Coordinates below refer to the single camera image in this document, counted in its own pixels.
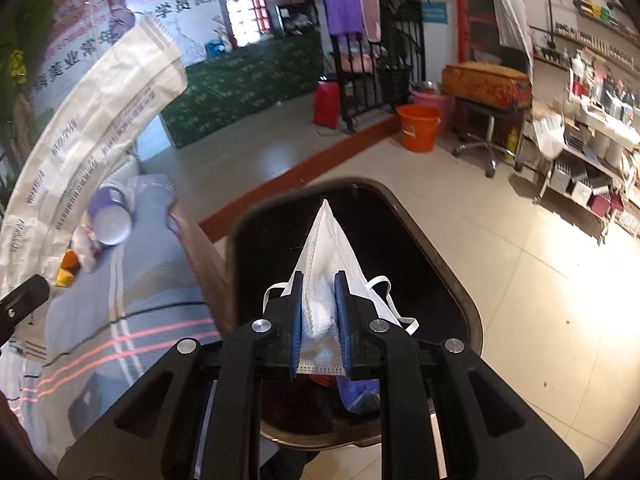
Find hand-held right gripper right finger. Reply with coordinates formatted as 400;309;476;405
334;270;586;480

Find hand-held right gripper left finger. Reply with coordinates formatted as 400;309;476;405
57;271;304;480

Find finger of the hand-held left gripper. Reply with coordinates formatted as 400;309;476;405
0;274;51;347

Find white face mask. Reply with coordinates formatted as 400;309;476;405
262;199;420;377

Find dark wood-grain trash bin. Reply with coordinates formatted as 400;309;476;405
227;177;483;451

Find white printed paper bag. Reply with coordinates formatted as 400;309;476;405
0;16;188;306

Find orange snack wrapper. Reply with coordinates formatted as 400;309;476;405
56;250;81;288

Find blue plastic wrapper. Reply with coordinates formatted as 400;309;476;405
336;375;381;414

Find purple paper cup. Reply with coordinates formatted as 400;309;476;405
89;185;133;247

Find orange plastic bucket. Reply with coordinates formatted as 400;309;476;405
396;105;442;152

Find red bag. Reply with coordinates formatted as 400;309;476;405
313;80;340;129

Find pink plastic basin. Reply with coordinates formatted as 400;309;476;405
410;89;451;133

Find chrome swivel stool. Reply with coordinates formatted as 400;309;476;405
452;97;526;178

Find green cloth covered table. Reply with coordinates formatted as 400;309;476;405
161;30;325;150

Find black metal rack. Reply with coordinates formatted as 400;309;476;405
330;0;426;133

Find red patterned suitcase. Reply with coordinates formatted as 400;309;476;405
442;61;533;109

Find white cosmetics trolley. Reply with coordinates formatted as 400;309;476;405
515;50;640;241

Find black display box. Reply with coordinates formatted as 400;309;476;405
274;2;321;36

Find white wicker baskets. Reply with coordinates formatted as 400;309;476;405
615;205;640;238

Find pink towel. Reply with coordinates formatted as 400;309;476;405
357;0;382;43

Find purple towel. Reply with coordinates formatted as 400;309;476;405
319;0;362;37

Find red phone booth cabinet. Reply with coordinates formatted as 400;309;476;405
215;0;273;51

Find white hanging garment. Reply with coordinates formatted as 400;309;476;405
487;0;535;81

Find red door frame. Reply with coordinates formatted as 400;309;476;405
450;0;501;63

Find wall shelves with bottles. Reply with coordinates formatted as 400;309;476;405
532;0;640;81

